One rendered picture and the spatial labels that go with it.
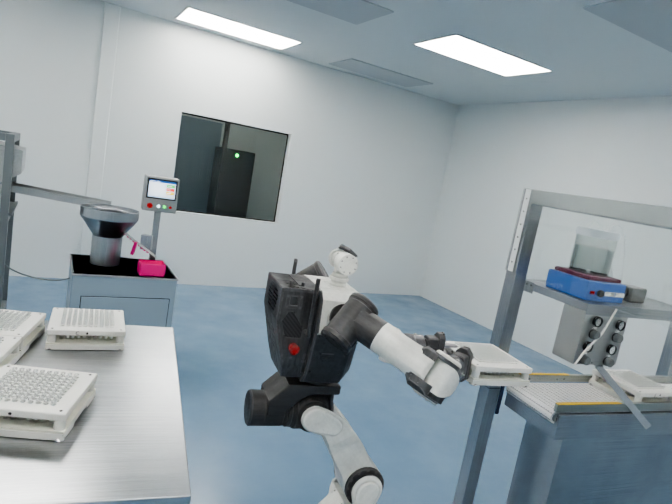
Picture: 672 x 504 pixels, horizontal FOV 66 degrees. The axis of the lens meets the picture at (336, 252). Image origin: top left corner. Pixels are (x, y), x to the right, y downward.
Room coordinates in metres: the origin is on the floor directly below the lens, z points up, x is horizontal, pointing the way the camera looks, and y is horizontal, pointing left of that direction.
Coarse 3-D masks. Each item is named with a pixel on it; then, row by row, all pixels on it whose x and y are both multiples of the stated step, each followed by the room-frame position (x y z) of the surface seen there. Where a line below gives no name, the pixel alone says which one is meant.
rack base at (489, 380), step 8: (480, 376) 1.72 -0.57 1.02; (488, 376) 1.74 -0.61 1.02; (496, 376) 1.75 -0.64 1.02; (504, 376) 1.77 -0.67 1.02; (512, 376) 1.79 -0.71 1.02; (472, 384) 1.69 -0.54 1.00; (480, 384) 1.70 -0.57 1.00; (488, 384) 1.71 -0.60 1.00; (496, 384) 1.72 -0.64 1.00; (504, 384) 1.74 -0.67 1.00; (512, 384) 1.75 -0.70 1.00; (520, 384) 1.76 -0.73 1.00; (528, 384) 1.77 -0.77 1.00
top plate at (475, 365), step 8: (488, 344) 1.98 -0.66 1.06; (504, 352) 1.91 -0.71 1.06; (472, 360) 1.74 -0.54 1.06; (472, 368) 1.70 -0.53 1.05; (480, 368) 1.69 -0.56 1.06; (488, 368) 1.71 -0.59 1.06; (496, 368) 1.72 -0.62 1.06; (504, 368) 1.73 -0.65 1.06; (512, 368) 1.74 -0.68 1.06; (520, 368) 1.76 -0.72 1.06; (528, 368) 1.77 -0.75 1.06
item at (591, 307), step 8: (528, 280) 2.12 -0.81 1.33; (536, 288) 2.03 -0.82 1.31; (544, 288) 2.00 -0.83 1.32; (552, 296) 1.95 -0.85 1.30; (560, 296) 1.92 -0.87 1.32; (568, 296) 1.89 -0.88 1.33; (568, 304) 1.88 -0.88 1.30; (576, 304) 1.85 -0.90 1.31; (584, 304) 1.82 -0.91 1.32; (592, 304) 1.81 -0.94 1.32; (600, 304) 1.83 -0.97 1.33; (592, 312) 1.81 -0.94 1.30; (600, 312) 1.83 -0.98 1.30; (608, 312) 1.84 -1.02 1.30; (616, 312) 1.86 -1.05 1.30; (624, 312) 1.88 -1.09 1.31
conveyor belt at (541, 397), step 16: (544, 384) 2.14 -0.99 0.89; (560, 384) 2.18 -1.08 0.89; (576, 384) 2.22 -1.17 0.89; (528, 400) 1.97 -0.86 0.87; (544, 400) 1.95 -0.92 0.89; (560, 400) 1.98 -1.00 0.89; (576, 400) 2.02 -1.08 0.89; (592, 400) 2.05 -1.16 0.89; (608, 400) 2.08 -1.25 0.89; (544, 416) 1.88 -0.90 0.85
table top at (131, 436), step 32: (32, 352) 1.59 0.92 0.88; (64, 352) 1.63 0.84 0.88; (96, 352) 1.67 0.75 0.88; (128, 352) 1.72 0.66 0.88; (160, 352) 1.77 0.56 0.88; (96, 384) 1.45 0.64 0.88; (128, 384) 1.48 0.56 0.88; (160, 384) 1.52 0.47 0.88; (96, 416) 1.27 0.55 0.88; (128, 416) 1.30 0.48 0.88; (160, 416) 1.33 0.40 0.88; (0, 448) 1.07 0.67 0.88; (32, 448) 1.09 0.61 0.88; (64, 448) 1.11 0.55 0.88; (96, 448) 1.13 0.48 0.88; (128, 448) 1.16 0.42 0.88; (160, 448) 1.18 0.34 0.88; (0, 480) 0.97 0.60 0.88; (32, 480) 0.98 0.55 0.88; (64, 480) 1.00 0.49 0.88; (96, 480) 1.02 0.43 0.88; (128, 480) 1.04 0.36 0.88; (160, 480) 1.06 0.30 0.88
